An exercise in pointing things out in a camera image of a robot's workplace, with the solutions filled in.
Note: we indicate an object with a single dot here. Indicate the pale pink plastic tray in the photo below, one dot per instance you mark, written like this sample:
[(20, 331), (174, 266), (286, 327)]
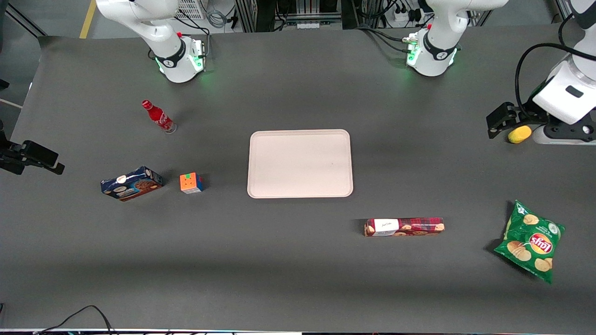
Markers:
[(300, 164)]

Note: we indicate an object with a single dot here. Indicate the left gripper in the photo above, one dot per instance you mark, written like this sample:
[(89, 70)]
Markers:
[(532, 111)]

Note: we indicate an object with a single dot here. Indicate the aluminium equipment rack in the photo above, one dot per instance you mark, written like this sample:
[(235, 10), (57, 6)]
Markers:
[(256, 14)]

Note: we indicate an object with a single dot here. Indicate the green chips bag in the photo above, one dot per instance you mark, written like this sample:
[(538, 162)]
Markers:
[(531, 242)]

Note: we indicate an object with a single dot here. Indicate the yellow lemon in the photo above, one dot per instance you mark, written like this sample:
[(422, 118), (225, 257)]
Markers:
[(520, 134)]

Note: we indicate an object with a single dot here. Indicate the blue cookie box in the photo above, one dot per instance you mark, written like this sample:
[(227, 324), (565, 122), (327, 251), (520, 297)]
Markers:
[(132, 184)]

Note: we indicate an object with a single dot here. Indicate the colourful puzzle cube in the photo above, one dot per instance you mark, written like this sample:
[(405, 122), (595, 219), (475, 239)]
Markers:
[(191, 183)]

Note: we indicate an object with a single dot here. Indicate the white mesh basket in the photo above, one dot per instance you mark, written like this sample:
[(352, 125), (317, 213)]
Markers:
[(191, 9)]

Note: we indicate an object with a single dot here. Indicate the white power strip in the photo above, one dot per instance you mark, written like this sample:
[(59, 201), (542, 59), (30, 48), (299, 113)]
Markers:
[(401, 17)]

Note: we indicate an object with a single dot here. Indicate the red cookie box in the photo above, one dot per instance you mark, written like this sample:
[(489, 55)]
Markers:
[(404, 227)]

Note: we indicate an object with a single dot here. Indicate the red soda bottle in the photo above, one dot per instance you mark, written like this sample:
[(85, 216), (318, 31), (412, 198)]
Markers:
[(158, 116)]

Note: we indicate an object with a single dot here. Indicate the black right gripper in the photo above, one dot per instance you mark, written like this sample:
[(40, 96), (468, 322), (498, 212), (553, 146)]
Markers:
[(13, 156)]

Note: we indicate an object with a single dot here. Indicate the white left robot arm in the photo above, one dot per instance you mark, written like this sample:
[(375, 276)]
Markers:
[(433, 51)]

